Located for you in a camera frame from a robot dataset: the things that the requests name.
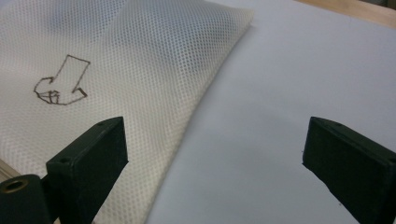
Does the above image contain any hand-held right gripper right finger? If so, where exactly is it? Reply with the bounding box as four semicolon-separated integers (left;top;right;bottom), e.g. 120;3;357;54
302;116;396;224

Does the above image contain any wooden table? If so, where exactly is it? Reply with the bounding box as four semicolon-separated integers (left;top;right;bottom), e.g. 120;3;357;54
293;0;396;31

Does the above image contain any white mesh laundry bag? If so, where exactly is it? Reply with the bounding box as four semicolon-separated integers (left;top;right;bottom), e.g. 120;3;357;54
0;0;255;224

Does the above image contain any white table mat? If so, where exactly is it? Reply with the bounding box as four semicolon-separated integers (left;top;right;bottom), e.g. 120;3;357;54
144;0;396;224

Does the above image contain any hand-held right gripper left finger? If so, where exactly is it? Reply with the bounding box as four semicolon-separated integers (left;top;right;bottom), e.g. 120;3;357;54
46;116;130;224

